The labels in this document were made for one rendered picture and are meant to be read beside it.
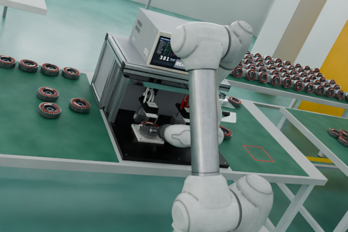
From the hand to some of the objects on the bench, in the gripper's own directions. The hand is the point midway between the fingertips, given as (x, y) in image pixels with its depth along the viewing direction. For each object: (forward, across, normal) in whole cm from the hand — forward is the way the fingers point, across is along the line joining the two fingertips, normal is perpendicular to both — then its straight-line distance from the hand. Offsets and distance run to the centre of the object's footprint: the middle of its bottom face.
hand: (150, 128), depth 218 cm
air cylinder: (+15, +24, +3) cm, 29 cm away
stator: (+15, -52, +1) cm, 54 cm away
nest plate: (+3, 0, -4) cm, 5 cm away
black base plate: (+5, +12, -5) cm, 14 cm away
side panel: (+39, -20, +13) cm, 46 cm away
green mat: (+24, +76, +5) cm, 80 cm away
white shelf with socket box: (+55, -78, +22) cm, 98 cm away
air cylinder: (+15, 0, +3) cm, 16 cm away
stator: (+1, 0, -2) cm, 2 cm away
